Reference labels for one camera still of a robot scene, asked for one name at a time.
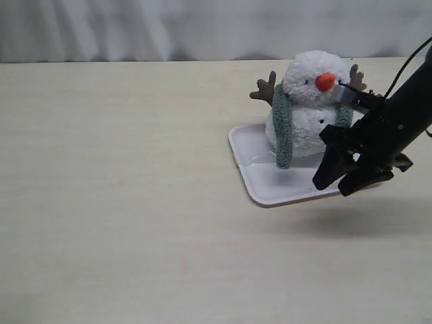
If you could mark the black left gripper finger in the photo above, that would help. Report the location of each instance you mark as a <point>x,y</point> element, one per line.
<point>336,162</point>

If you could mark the white plastic tray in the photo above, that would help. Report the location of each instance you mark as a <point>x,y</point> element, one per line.
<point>265,184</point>

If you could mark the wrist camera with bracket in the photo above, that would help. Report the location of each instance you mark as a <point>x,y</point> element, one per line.
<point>360,101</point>

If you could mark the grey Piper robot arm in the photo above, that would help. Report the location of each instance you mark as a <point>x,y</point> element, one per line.
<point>413,94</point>

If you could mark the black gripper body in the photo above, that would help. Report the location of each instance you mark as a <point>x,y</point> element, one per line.
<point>378,139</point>

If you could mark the white plush snowman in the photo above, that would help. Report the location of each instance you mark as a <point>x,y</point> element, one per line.
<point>310,78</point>

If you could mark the white backdrop curtain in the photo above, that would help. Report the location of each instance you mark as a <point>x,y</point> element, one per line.
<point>57,31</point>

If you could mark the green knitted scarf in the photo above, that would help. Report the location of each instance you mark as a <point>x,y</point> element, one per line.
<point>293,129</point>

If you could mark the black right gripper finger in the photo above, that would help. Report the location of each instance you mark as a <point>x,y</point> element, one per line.
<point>362,177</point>

